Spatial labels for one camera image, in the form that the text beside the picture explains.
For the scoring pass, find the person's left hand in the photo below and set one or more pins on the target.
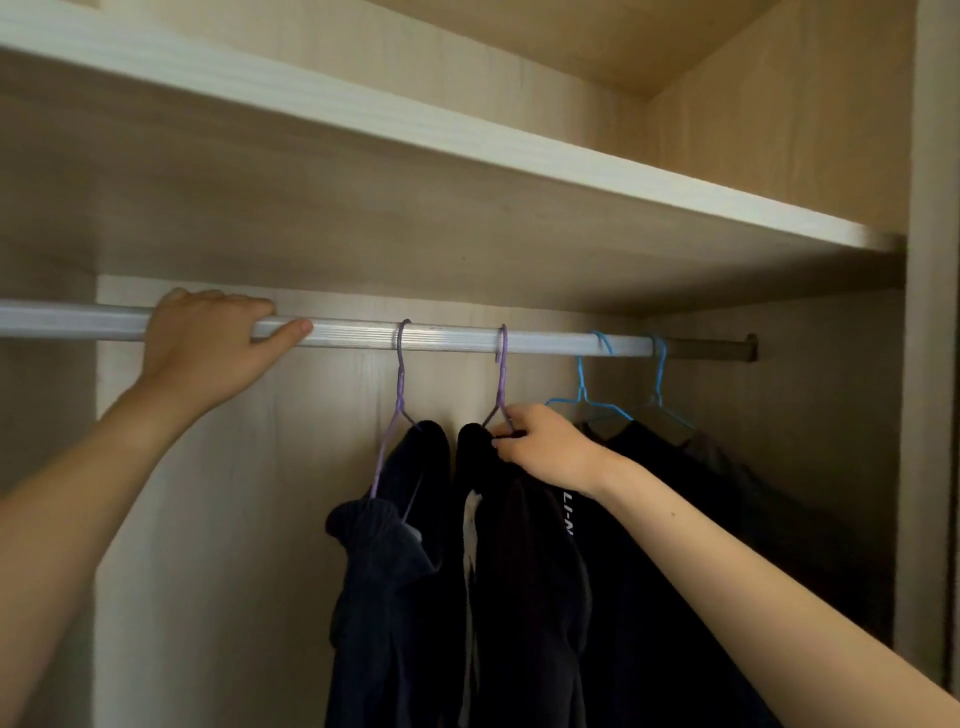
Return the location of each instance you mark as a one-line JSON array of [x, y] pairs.
[[202, 352]]

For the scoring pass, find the person's right hand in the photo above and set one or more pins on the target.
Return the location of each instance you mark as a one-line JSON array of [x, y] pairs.
[[555, 446]]

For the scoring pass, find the black long pants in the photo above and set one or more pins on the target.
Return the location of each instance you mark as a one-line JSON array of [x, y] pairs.
[[525, 600]]

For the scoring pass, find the black Li-Ning t-shirt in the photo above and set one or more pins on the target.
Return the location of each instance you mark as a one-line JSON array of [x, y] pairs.
[[652, 600]]

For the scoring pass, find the grey-brown t-shirt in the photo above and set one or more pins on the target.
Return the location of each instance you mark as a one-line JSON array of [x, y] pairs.
[[787, 525]]

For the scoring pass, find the person's right forearm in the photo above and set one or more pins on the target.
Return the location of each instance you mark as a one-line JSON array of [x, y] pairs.
[[750, 585]]

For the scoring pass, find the person's left forearm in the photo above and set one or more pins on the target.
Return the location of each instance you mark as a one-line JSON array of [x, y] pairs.
[[75, 525]]

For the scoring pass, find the white wardrobe shelf board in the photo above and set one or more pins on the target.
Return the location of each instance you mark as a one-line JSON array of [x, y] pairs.
[[450, 133]]

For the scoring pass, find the metal closet rod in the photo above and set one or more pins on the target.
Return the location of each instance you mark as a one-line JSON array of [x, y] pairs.
[[450, 337]]

